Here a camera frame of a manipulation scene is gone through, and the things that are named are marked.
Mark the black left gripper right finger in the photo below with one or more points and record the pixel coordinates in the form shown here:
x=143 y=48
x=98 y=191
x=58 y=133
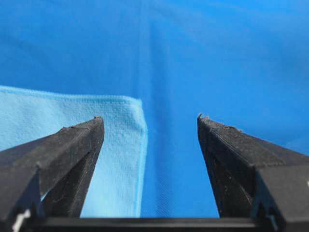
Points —
x=251 y=177

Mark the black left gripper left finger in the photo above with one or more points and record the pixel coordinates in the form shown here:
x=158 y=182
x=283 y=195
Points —
x=49 y=176

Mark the light blue towel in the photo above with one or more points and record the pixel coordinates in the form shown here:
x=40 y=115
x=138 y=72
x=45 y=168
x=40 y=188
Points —
x=115 y=189

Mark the dark blue table cloth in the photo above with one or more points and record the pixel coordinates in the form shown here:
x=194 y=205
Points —
x=149 y=68

